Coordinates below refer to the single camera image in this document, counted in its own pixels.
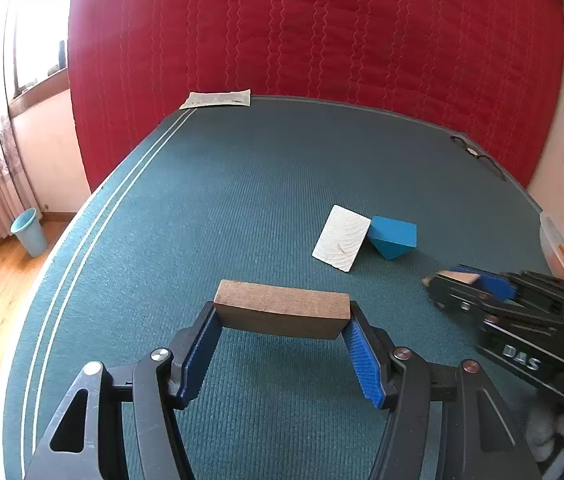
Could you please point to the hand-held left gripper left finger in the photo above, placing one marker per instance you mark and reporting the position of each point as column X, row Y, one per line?
column 196, row 355

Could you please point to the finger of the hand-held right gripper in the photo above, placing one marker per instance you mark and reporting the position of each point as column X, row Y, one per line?
column 457, row 297
column 497, row 287

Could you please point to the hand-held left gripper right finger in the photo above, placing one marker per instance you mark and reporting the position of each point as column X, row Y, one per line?
column 364, row 365

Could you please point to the small tan wooden block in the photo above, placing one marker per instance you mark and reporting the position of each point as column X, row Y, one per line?
column 462, row 277

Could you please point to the blue triangular block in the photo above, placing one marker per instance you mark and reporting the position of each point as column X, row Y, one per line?
column 394, row 235

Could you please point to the long brown wooden block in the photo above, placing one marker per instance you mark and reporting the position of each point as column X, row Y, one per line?
column 282, row 305

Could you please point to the white rectangular wooden tile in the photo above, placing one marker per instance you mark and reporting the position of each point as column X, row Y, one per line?
column 342, row 237

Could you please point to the black wristwatch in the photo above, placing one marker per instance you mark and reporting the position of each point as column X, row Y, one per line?
column 473, row 151

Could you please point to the green table mat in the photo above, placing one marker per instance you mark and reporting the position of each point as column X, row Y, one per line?
column 186, row 210

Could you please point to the light blue waste bin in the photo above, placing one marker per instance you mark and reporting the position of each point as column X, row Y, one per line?
column 31, row 235

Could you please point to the white paper sheet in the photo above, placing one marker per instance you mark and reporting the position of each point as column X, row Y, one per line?
column 216, row 98

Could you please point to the red quilted blanket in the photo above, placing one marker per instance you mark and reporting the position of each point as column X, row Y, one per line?
column 312, row 35

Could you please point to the window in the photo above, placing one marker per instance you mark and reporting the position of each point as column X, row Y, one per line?
column 36, row 35

